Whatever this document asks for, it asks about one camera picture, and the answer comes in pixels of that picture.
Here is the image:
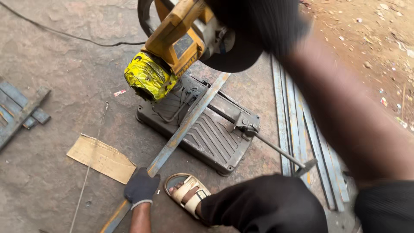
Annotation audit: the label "person's right hand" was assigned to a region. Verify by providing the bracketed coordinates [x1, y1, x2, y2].
[204, 0, 312, 59]

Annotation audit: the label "person's left hand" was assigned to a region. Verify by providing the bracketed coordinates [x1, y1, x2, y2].
[124, 167, 161, 210]

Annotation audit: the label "long grey steel bar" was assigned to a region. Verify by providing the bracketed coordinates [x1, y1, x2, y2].
[100, 72, 231, 233]

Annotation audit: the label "yellow chop saw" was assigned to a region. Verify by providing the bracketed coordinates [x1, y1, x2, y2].
[124, 0, 318, 177]

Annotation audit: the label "person's foot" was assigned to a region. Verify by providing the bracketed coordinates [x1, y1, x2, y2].
[168, 182, 207, 218]

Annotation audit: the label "brown cardboard piece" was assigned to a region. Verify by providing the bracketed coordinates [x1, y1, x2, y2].
[67, 133, 137, 185]

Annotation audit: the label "person's black trousers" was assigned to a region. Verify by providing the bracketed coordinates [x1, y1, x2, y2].
[200, 174, 414, 233]

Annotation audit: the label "heap of grey steel bars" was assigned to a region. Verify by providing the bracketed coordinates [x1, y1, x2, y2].
[270, 55, 350, 212]

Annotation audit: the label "beige strapped sandal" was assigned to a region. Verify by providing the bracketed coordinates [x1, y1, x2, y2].
[164, 173, 212, 220]

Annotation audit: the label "thin metal wire rod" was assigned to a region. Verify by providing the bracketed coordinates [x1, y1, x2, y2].
[69, 102, 109, 233]

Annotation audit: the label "welded grey metal frame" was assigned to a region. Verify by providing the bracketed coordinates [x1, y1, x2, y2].
[0, 76, 52, 150]

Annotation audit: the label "black power cable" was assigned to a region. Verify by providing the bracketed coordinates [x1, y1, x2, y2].
[0, 1, 146, 47]

